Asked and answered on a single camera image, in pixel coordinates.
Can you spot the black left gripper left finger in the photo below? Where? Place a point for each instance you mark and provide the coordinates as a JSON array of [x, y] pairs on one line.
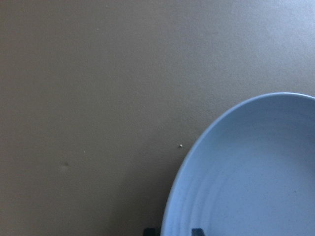
[[149, 232]]

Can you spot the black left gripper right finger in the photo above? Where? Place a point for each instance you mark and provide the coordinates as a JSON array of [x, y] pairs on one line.
[[197, 232]]

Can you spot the blue round plate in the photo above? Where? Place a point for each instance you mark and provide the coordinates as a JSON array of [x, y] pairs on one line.
[[251, 173]]

